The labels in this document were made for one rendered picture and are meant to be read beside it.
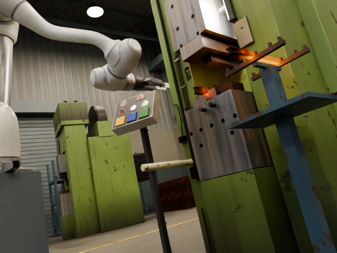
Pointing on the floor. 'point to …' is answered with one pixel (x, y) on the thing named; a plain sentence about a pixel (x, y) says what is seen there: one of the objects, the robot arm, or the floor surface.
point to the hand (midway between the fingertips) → (162, 86)
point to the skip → (177, 194)
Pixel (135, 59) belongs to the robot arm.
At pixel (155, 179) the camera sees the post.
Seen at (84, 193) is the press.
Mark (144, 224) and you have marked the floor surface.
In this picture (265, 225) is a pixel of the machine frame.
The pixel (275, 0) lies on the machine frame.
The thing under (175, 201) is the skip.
